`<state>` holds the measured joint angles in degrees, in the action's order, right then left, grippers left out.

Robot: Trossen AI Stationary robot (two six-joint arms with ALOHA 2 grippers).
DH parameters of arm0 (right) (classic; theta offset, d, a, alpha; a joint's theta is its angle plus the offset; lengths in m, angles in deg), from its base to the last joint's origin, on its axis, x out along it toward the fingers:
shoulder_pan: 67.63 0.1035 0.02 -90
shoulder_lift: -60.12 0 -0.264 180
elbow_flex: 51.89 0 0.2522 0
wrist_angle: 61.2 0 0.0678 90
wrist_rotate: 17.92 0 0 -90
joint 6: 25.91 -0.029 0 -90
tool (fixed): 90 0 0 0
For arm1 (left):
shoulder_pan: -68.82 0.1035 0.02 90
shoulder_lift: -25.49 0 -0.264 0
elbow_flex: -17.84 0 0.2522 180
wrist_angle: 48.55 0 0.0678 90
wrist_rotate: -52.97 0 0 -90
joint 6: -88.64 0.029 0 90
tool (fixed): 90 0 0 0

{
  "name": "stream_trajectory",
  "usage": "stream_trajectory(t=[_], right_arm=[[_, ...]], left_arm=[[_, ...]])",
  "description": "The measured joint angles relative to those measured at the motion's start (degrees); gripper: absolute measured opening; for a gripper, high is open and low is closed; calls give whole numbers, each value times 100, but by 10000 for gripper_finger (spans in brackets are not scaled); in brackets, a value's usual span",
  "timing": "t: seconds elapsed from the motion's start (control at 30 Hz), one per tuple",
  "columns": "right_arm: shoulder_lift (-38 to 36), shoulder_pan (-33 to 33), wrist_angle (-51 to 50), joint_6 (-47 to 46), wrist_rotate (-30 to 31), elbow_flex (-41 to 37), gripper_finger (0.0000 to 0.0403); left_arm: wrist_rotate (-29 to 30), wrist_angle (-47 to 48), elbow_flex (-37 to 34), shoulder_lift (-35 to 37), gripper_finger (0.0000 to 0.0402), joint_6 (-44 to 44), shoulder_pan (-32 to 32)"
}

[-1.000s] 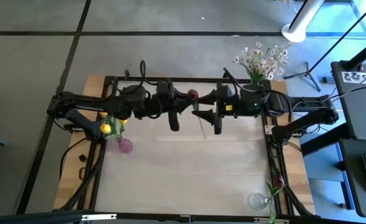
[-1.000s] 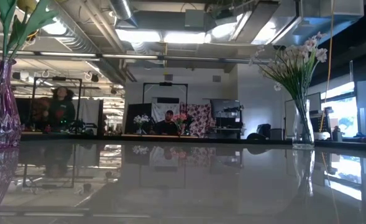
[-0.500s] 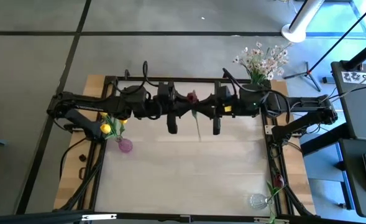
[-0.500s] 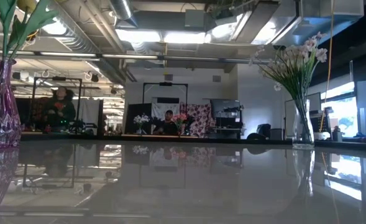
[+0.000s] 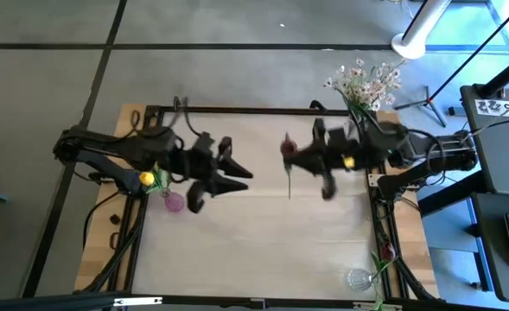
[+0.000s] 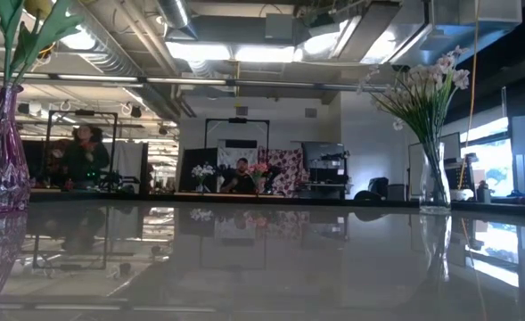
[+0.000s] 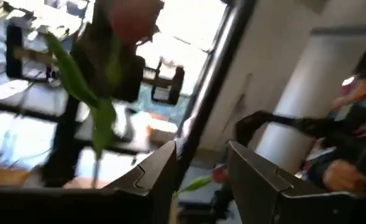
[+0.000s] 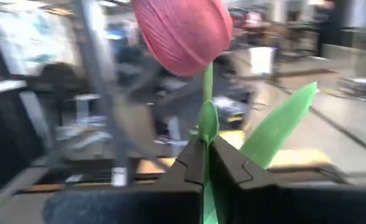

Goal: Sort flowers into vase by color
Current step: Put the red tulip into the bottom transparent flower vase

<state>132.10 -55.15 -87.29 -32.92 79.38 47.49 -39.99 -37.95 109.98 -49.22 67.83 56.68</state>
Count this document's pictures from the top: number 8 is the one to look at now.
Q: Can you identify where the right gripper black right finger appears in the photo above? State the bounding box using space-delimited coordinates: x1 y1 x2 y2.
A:
208 135 366 224

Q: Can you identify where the grey upright post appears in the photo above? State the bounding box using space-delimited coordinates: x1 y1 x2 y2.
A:
72 0 132 187

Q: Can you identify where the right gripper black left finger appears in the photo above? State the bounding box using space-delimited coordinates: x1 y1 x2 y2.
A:
42 134 209 224

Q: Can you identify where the red artificial tulip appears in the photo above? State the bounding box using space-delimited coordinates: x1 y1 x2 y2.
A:
132 0 319 224

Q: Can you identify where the black metal table frame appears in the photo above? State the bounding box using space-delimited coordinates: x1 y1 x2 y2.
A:
13 163 350 195

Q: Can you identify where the white bin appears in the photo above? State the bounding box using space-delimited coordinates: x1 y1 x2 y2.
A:
249 46 276 76

